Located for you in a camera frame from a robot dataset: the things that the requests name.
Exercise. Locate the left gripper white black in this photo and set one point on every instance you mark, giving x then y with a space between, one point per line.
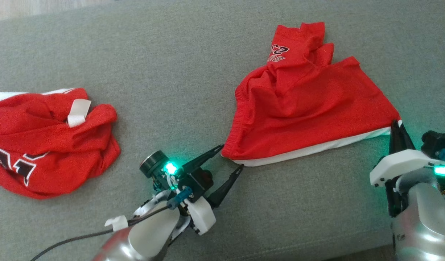
202 217

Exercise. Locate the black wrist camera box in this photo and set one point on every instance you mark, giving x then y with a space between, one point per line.
200 185
436 141

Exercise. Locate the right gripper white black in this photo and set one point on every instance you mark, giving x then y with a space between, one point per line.
400 165

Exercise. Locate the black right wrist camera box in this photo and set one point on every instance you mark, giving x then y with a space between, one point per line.
436 141

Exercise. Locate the red basketball shorts white stripe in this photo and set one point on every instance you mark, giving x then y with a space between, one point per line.
309 108

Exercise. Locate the red basketball jersey white sleeves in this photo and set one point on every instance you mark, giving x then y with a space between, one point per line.
44 145

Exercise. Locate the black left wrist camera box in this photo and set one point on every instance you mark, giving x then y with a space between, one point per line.
200 185

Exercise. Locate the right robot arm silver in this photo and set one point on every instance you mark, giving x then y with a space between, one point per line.
425 217

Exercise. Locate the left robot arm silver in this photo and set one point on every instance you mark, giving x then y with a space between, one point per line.
149 235

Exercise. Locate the grey sofa seat cushion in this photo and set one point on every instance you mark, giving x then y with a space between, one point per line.
171 72

